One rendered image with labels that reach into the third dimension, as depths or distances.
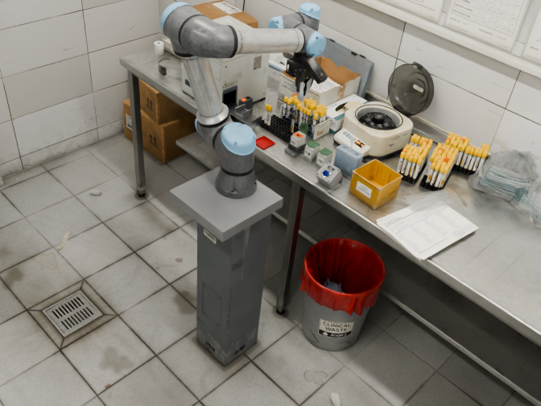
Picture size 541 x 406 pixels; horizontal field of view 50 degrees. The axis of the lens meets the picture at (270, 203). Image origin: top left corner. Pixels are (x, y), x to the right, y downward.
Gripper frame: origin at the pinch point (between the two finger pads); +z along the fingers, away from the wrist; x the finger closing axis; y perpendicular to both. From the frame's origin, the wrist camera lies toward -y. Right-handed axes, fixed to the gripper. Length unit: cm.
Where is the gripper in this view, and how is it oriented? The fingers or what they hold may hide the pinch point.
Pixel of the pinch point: (303, 98)
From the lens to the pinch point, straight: 226.8
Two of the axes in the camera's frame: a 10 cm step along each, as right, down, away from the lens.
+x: -7.2, 4.0, -5.7
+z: -0.8, 7.6, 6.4
